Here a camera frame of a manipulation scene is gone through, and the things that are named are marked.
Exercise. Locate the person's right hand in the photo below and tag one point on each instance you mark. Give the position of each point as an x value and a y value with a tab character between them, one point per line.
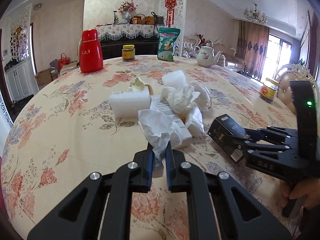
309	189

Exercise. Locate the white printed paper box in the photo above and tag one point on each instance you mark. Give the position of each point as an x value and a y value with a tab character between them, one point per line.
179	135

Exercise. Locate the thin white tissue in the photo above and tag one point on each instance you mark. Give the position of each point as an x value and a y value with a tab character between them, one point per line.
156	128

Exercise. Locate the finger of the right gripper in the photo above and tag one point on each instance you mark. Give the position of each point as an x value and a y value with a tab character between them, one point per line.
265	150
272	134

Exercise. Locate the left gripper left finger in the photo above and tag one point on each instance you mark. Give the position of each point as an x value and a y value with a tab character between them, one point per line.
100	206

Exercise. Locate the black product box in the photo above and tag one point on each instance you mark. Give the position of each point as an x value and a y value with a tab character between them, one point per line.
229	135

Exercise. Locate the green snack bag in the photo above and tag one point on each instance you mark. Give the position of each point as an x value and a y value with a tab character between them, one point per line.
167	39

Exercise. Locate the chandelier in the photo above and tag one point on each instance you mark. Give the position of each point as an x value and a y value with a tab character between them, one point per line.
255	15

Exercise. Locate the red handbag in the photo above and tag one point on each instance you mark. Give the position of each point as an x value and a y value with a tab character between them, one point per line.
63	60

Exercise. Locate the floral lace piano cover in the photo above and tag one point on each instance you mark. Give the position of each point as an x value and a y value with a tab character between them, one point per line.
115	32

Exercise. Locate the white ornate sofa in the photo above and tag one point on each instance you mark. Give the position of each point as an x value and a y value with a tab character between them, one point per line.
227	58

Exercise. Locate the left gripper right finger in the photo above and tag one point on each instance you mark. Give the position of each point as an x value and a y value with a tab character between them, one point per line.
218	206

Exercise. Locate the white floral teapot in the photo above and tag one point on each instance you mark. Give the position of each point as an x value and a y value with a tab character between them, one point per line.
205	56

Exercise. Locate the white tissue pack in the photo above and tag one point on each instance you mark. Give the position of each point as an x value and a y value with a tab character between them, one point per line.
194	122

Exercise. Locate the cardboard box on floor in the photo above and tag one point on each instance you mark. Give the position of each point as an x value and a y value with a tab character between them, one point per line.
44	77

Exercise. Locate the yellow lid sauce jar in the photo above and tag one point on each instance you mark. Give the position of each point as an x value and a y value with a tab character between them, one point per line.
128	52

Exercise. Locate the brown curtain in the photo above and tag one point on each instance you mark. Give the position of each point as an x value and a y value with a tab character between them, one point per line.
252	47

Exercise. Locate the large white foam sheet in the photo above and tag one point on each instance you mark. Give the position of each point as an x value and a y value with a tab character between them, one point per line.
128	104

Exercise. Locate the pink flower vase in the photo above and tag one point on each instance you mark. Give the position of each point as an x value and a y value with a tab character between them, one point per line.
126	9

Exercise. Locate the crumpled cream wrapper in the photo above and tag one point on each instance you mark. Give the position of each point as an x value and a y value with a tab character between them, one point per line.
138	85

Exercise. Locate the wicker basket on piano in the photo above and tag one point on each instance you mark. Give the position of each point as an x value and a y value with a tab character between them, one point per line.
142	19

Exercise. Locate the red thermos bottle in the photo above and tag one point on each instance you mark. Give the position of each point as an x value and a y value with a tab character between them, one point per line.
90	52

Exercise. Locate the red chinese knot ornament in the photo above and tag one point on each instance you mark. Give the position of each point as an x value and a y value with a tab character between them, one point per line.
170	5

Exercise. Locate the black handbag on piano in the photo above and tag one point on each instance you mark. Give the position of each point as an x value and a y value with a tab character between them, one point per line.
158	20

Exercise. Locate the white low cabinet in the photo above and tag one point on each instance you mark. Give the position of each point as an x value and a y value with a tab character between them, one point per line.
21	81

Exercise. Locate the small white foam block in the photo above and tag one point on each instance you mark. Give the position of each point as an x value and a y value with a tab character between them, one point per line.
174	79

